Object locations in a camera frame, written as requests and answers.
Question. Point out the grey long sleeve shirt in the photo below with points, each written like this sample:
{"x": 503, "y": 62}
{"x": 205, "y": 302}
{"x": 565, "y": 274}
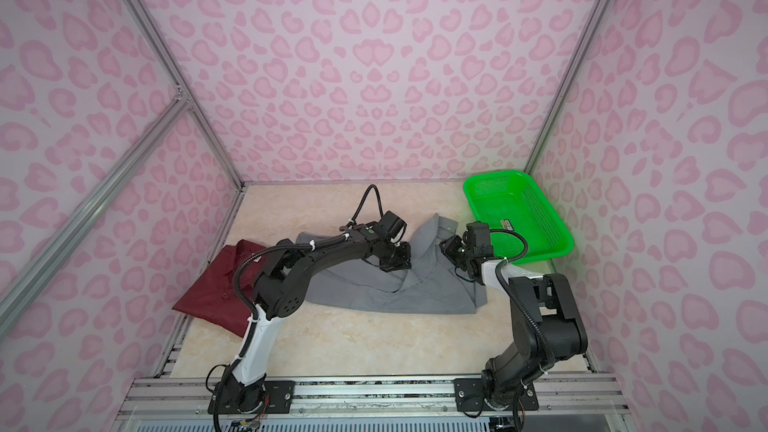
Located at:
{"x": 429, "y": 286}

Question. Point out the right rear aluminium frame post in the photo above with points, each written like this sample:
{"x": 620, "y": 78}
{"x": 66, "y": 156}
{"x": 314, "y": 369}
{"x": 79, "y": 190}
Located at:
{"x": 586, "y": 38}

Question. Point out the aluminium frame post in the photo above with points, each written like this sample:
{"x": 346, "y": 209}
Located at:
{"x": 586, "y": 38}
{"x": 162, "y": 51}

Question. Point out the green plastic basket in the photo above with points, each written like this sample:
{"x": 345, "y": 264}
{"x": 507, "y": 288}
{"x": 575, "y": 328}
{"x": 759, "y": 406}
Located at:
{"x": 525, "y": 224}

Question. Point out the maroon long sleeve shirt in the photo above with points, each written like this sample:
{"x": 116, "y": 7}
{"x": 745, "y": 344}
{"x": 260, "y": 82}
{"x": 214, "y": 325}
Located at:
{"x": 212, "y": 297}

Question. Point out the left rear aluminium frame post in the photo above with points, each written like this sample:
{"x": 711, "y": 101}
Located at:
{"x": 162, "y": 51}

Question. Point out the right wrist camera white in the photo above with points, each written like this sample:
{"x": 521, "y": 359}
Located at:
{"x": 479, "y": 234}

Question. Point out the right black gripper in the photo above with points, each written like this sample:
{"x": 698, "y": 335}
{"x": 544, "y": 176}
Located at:
{"x": 449, "y": 249}

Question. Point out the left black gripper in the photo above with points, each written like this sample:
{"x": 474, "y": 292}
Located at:
{"x": 405, "y": 261}

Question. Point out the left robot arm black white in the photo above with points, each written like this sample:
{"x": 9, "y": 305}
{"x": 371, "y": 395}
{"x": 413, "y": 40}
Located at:
{"x": 273, "y": 284}

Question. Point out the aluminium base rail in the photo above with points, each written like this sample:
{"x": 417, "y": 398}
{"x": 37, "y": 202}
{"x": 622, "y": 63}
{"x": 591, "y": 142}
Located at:
{"x": 556, "y": 402}

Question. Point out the left aluminium frame diagonal strut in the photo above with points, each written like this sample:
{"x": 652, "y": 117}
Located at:
{"x": 39, "y": 271}

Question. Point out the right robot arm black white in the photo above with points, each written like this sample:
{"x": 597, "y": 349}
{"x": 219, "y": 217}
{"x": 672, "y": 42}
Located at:
{"x": 546, "y": 325}

